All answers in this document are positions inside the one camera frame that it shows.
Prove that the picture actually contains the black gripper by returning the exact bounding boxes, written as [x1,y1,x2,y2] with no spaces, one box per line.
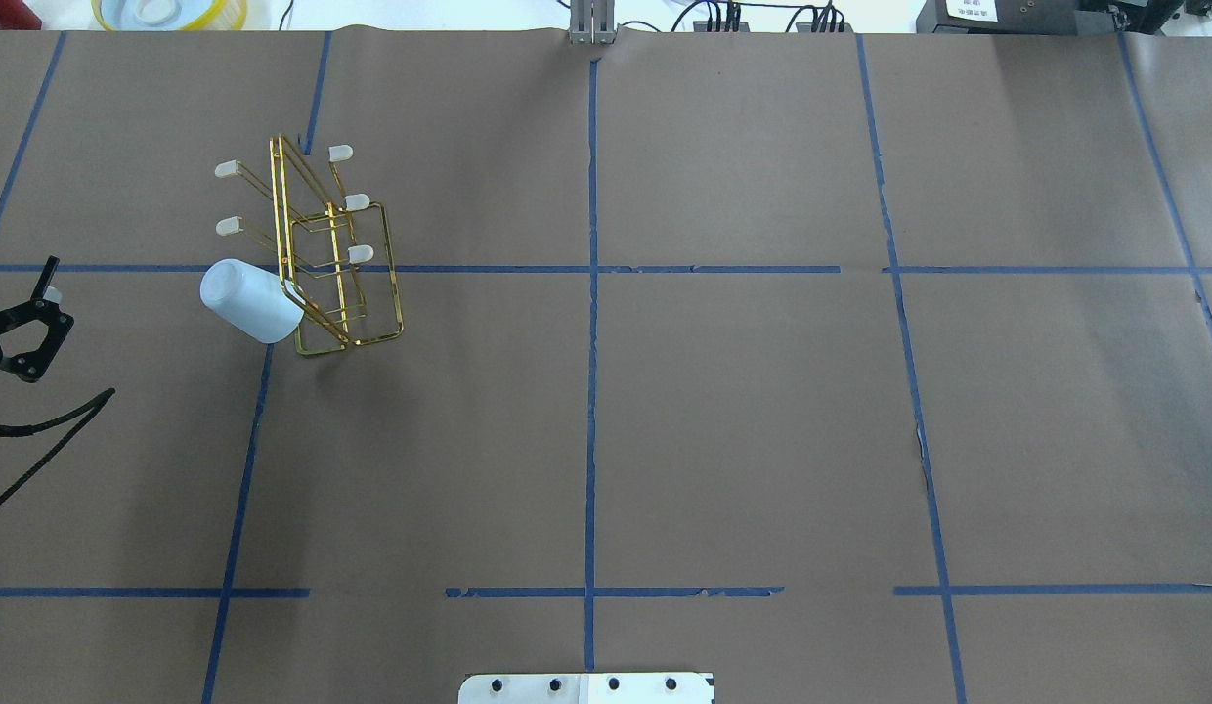
[0,257,75,383]

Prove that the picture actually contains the black computer box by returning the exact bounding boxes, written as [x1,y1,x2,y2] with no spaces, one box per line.
[915,1,1124,36]

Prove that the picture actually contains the light blue cup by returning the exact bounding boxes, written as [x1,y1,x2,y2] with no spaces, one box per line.
[199,258,305,344]

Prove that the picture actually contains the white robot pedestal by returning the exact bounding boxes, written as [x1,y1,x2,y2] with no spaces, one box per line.
[457,672,716,703]

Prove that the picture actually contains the red thermos bottle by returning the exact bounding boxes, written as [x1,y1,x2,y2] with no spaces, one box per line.
[0,0,42,32]

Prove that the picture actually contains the aluminium frame post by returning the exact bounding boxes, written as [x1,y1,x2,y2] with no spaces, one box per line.
[562,0,618,45]

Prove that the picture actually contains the gold wire cup holder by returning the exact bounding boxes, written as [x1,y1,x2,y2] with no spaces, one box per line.
[213,133,407,357]

